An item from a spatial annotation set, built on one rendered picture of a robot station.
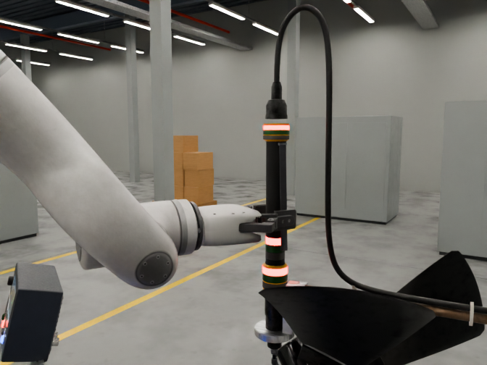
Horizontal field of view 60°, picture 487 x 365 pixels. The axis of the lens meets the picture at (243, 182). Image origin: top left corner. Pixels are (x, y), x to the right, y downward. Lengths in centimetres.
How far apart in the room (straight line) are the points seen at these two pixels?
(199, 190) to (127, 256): 844
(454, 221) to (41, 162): 594
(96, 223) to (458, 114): 583
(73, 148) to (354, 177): 761
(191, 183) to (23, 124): 854
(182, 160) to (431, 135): 710
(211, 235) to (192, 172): 837
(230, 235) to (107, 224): 20
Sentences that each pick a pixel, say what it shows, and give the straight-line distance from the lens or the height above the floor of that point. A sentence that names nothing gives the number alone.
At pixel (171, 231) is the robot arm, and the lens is 60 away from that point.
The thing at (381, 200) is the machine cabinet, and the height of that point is 43.
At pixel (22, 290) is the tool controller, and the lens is 123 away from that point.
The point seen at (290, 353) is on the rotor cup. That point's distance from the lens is 85.
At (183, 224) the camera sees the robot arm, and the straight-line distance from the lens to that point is 60.
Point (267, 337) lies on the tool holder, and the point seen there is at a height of 130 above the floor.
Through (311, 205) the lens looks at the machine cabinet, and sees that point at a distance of 839.
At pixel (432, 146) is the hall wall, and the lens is 1288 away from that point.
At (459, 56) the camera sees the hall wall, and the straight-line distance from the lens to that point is 1297.
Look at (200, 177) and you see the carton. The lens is 891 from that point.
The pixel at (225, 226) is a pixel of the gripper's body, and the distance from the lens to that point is 62.
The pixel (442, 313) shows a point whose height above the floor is 138.
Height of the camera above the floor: 164
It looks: 7 degrees down
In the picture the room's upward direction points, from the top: straight up
